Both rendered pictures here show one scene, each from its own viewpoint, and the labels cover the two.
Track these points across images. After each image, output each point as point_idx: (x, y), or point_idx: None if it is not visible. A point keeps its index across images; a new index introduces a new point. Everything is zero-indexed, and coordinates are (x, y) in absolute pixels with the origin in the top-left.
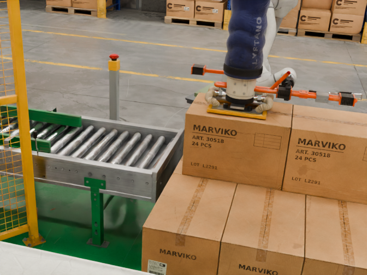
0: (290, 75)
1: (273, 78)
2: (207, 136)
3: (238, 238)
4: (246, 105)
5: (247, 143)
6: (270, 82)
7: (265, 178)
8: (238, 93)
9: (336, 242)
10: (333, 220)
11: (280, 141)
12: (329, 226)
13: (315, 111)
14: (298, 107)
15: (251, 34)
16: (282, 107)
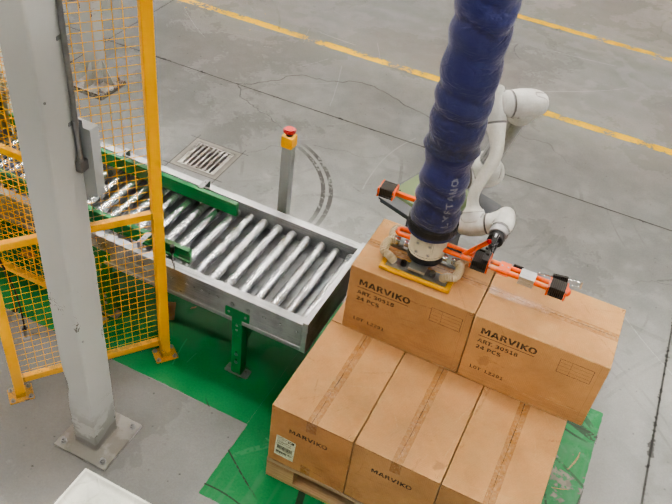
0: (498, 234)
1: (482, 222)
2: (375, 295)
3: (375, 441)
4: None
5: (421, 315)
6: (477, 226)
7: (439, 355)
8: (420, 254)
9: (487, 469)
10: (499, 433)
11: (461, 324)
12: (490, 442)
13: None
14: None
15: (443, 196)
16: None
